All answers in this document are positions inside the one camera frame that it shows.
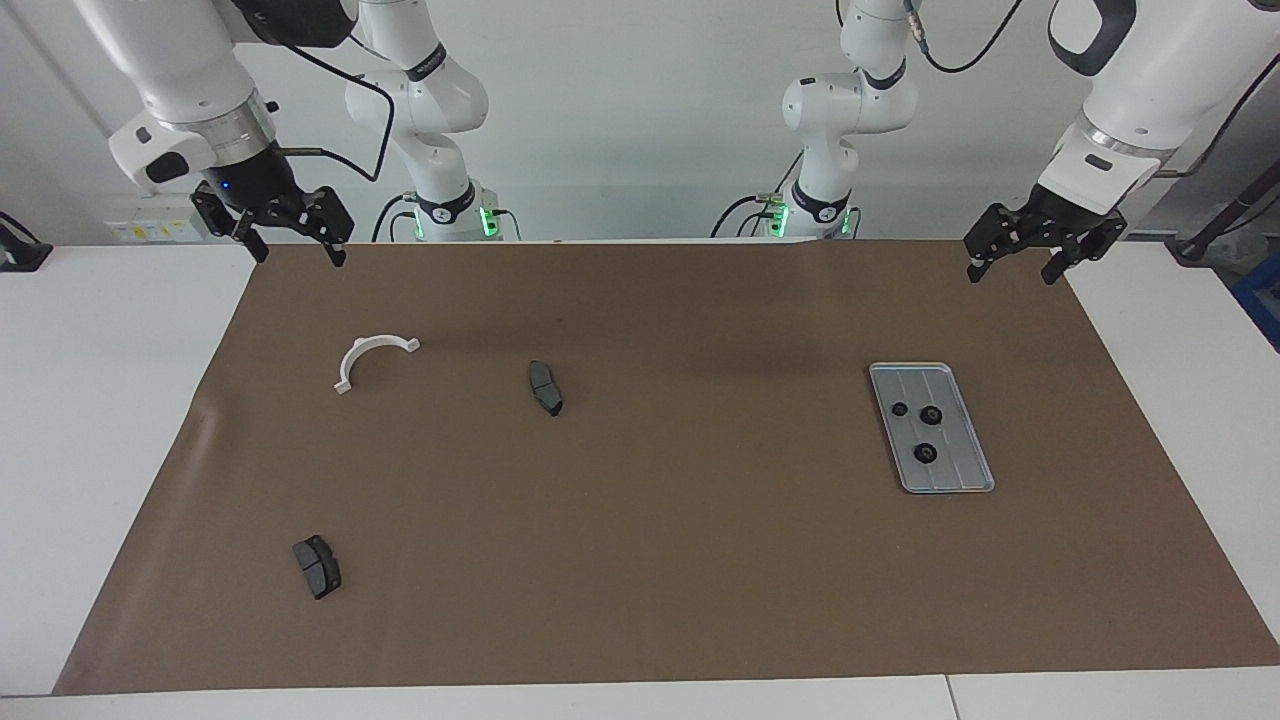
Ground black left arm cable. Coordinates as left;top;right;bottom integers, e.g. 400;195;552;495
900;0;1280;181

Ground brown table mat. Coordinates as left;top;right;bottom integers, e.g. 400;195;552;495
52;238;1280;696

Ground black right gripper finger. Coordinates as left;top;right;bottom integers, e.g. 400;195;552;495
295;186;357;269
190;185;271;265

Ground black stand rod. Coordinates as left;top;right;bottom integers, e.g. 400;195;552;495
1175;165;1280;266

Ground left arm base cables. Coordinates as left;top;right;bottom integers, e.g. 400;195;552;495
710;150;806;239

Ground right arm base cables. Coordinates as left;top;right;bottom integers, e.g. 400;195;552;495
372;188;521;243

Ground silver metal tray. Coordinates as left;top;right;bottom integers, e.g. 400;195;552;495
868;362;997;495

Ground black clamp mount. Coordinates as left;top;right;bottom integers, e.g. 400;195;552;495
0;212;53;273

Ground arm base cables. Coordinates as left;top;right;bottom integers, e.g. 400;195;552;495
710;150;806;239
372;188;521;243

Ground white curved plastic bracket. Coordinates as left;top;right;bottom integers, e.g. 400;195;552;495
333;335;422;395

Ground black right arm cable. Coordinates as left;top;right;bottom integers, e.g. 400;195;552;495
255;20;398;184

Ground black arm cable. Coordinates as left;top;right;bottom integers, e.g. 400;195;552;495
255;20;398;184
900;0;1280;181

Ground dark grey brake pad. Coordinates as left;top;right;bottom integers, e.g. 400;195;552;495
527;360;565;418
291;535;343;601

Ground blue crate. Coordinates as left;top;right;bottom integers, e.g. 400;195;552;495
1232;250;1280;353

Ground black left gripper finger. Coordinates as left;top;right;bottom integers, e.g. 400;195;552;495
963;203;1032;285
1041;218;1129;287

